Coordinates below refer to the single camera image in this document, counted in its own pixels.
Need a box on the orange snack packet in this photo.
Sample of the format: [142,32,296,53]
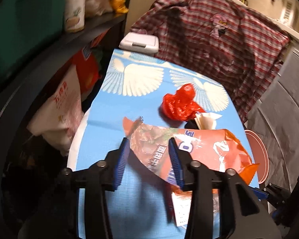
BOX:
[121,117,259,185]

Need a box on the white paper napkin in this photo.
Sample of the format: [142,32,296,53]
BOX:
[194,112,222,130]

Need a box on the red plastic bag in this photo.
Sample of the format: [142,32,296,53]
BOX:
[160,83,205,121]

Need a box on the pink round trash bucket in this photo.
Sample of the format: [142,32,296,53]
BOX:
[245,129,269,184]

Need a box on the white lidded trash bin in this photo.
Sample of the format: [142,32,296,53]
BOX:
[119,32,159,55]

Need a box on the white rice sack red text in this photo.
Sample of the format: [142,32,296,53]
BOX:
[27,65,84,156]

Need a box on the black shelf unit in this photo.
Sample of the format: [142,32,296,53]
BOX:
[0,14,126,238]

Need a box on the grey quilted cover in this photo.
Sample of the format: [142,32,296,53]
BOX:
[246,44,299,191]

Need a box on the blue tablecloth white wing print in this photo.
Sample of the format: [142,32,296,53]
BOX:
[67,49,250,238]

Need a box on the red printed food bag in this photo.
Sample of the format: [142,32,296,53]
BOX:
[71,45,101,101]

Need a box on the yellow plastic bag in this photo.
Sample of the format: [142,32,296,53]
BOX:
[109,0,128,14]

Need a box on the red plaid shirt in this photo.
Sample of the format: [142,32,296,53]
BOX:
[131,0,290,121]

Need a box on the green storage box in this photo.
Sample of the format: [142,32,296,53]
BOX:
[0,0,65,77]

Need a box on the labelled spice jar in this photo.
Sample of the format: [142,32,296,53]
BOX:
[64,0,85,32]

